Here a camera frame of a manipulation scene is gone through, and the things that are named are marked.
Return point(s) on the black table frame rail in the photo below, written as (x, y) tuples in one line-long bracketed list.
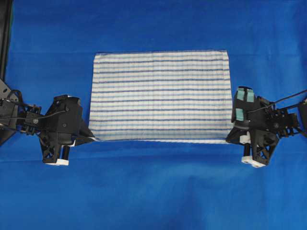
[(5, 29)]

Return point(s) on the blue striped white towel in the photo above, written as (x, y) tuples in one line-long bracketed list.
[(169, 96)]

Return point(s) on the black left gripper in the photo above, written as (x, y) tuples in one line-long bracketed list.
[(63, 127)]

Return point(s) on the blue table cloth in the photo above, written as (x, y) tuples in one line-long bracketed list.
[(136, 185)]

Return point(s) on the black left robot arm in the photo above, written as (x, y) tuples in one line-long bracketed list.
[(17, 116)]

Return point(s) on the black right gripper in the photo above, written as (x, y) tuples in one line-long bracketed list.
[(251, 128)]

